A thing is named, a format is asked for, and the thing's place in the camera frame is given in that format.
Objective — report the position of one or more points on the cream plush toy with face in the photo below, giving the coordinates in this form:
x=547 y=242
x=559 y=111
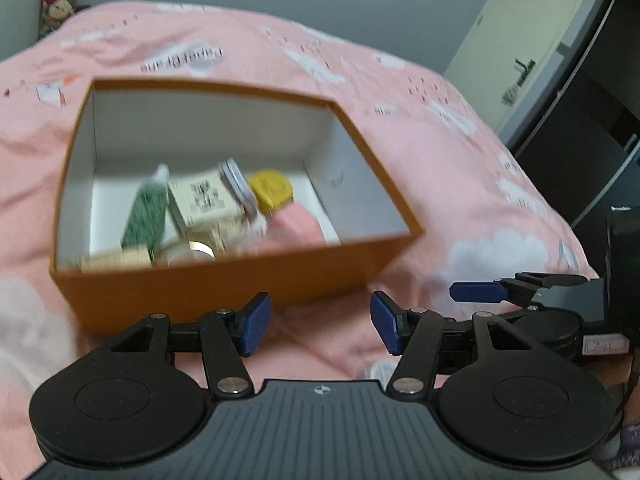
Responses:
x=60 y=7

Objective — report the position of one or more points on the orange cardboard box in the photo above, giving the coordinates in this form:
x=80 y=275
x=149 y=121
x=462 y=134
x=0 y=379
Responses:
x=200 y=300

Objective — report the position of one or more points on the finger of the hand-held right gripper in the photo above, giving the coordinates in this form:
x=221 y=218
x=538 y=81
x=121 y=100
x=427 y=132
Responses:
x=475 y=291
x=555 y=280

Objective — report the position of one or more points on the dark wardrobe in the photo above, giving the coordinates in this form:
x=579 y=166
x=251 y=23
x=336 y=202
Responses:
x=590 y=135

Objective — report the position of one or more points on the pink soft item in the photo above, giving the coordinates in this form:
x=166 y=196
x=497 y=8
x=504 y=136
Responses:
x=295 y=230

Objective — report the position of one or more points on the yellow round container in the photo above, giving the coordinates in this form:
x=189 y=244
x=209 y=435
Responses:
x=270 y=190

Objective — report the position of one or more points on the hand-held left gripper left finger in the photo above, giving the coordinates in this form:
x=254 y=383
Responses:
x=255 y=322

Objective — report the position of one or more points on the green tube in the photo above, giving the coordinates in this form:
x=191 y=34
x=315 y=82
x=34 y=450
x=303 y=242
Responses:
x=145 y=215

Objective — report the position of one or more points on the white door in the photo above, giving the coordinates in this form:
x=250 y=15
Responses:
x=520 y=10

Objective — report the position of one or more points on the pink printed blanket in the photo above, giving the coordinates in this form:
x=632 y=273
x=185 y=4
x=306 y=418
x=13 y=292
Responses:
x=450 y=170

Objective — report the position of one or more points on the round silver metal tin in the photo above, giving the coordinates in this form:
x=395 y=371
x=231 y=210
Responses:
x=237 y=185

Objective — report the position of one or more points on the small gold box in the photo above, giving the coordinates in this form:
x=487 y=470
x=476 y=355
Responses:
x=120 y=258

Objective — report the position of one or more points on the cream printed carton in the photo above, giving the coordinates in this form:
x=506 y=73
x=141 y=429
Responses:
x=200 y=200

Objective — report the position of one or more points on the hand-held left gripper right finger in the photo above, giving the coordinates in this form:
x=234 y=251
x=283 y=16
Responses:
x=387 y=322

